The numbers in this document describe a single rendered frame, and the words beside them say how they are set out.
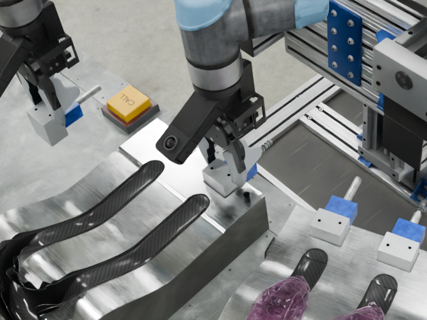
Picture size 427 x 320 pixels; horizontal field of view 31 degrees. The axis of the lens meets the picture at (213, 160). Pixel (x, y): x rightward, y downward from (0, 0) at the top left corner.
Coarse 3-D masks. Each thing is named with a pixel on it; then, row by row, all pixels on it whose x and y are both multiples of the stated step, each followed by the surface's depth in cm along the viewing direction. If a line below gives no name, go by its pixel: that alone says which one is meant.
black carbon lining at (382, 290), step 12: (312, 252) 117; (324, 252) 117; (300, 264) 116; (312, 264) 116; (324, 264) 116; (312, 276) 115; (384, 276) 113; (312, 288) 112; (372, 288) 112; (384, 288) 112; (396, 288) 111; (372, 300) 111; (384, 300) 111; (384, 312) 109
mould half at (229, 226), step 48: (144, 144) 131; (96, 192) 126; (144, 192) 125; (192, 192) 123; (240, 192) 122; (0, 240) 116; (96, 240) 119; (192, 240) 117; (240, 240) 122; (96, 288) 110; (144, 288) 112; (192, 288) 119
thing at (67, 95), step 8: (56, 80) 123; (56, 88) 124; (64, 88) 125; (72, 88) 126; (64, 96) 126; (72, 96) 127; (48, 104) 124; (64, 104) 126; (56, 112) 125; (64, 112) 126; (56, 120) 127; (64, 120) 128
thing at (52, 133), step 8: (96, 88) 135; (80, 96) 134; (88, 96) 134; (40, 104) 130; (72, 104) 131; (80, 104) 134; (32, 112) 129; (40, 112) 129; (48, 112) 129; (72, 112) 131; (80, 112) 132; (32, 120) 130; (40, 120) 128; (48, 120) 128; (72, 120) 132; (40, 128) 130; (48, 128) 128; (56, 128) 130; (64, 128) 131; (40, 136) 133; (48, 136) 129; (56, 136) 131; (64, 136) 132
